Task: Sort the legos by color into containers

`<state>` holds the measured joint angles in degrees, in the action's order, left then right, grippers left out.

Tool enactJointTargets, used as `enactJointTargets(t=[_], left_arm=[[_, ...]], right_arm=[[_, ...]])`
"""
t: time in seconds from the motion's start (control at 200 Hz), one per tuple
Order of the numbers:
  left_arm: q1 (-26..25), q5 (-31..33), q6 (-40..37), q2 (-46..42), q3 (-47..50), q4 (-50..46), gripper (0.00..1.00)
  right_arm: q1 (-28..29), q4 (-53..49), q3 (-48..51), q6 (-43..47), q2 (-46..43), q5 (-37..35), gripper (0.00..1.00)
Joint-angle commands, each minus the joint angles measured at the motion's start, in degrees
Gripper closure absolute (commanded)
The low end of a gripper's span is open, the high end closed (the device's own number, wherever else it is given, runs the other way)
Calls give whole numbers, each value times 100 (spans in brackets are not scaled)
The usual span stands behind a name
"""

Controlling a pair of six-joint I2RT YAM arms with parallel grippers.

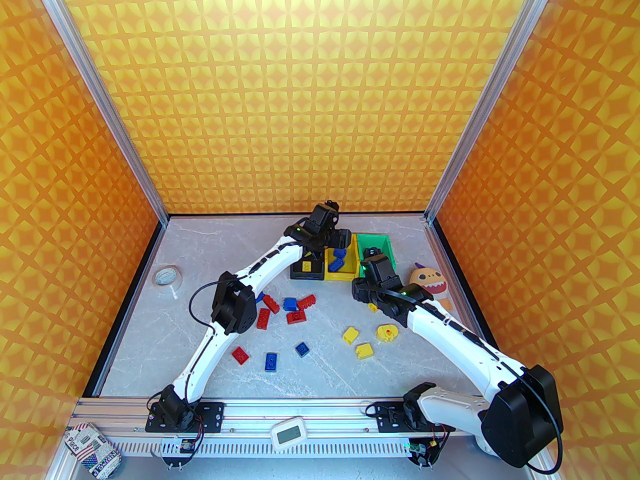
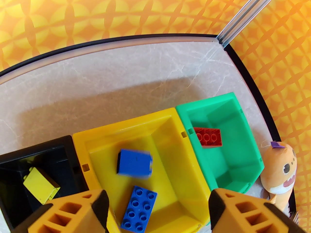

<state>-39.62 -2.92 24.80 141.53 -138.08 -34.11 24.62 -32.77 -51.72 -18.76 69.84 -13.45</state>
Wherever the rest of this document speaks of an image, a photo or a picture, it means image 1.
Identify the long blue lego brick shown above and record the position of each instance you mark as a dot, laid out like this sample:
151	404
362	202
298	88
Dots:
336	264

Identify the yellow lego brick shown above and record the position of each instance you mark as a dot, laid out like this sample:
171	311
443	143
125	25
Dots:
364	351
350	334
305	266

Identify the long red lego brick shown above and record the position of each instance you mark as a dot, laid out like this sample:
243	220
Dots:
271	304
307	301

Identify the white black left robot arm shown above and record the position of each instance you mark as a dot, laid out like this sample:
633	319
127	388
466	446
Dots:
235	308

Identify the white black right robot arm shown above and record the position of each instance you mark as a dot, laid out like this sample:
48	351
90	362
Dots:
465	343

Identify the yellow plastic bin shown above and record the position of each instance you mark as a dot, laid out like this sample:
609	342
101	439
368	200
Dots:
342	275

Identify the round yellow lego piece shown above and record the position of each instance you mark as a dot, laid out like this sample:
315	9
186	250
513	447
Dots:
387	333

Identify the green plastic bin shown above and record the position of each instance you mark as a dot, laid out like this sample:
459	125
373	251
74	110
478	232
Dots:
375	240

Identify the black plastic bin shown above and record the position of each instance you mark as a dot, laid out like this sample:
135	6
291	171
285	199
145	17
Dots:
300	274

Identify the orange monster plush toy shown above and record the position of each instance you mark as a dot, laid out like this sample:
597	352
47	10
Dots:
430	280

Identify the small circuit board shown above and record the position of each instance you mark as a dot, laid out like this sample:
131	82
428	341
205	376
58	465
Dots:
186	447
419	449

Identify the white tape roll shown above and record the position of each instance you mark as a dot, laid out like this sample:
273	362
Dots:
156	277

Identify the flag print tin can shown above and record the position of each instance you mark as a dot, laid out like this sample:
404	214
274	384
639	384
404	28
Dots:
92	450

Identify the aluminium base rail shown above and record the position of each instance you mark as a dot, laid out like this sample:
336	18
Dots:
325	413

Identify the aluminium frame post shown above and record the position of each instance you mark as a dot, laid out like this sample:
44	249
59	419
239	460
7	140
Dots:
99	93
489	93

